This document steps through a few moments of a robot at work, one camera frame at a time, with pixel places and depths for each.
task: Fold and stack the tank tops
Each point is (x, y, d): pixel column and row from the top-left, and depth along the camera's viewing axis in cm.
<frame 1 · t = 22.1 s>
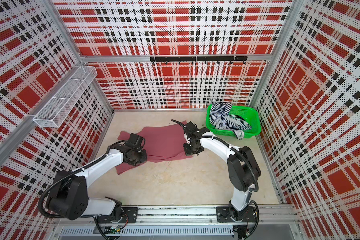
left hand: (143, 161, 87), fingers closed
right hand: (189, 152, 87), fingers closed
maroon tank top: (166, 136, 113), on the table
striped tank top: (221, 118, 115), point 3 cm above the table
green plastic basket: (249, 115, 114), point 5 cm above the table

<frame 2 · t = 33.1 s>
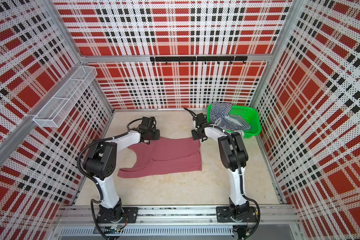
left hand: (157, 136, 100), fingers closed
right hand: (197, 135, 102), fingers closed
maroon tank top: (165, 157, 97), on the table
the other named things where they were.

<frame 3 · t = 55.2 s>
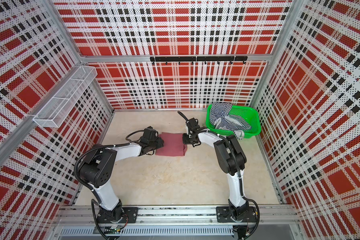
left hand: (162, 143, 98), fingers open
right hand: (184, 140, 98), fingers open
maroon tank top: (173, 145, 97), point 5 cm above the table
the other named things where they were.

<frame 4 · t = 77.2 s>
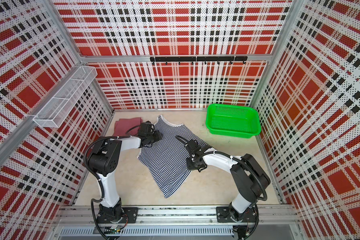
left hand: (160, 137, 103), fingers open
right hand: (191, 167, 87), fingers closed
maroon tank top: (129, 126, 111), point 2 cm above the table
striped tank top: (165, 160, 95), on the table
the other named things where they were.

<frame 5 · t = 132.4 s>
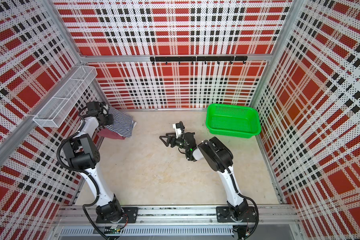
left hand: (109, 121, 99), fingers closed
right hand: (162, 136, 92), fingers open
striped tank top: (123, 123, 107), point 7 cm above the table
the other named things where they were.

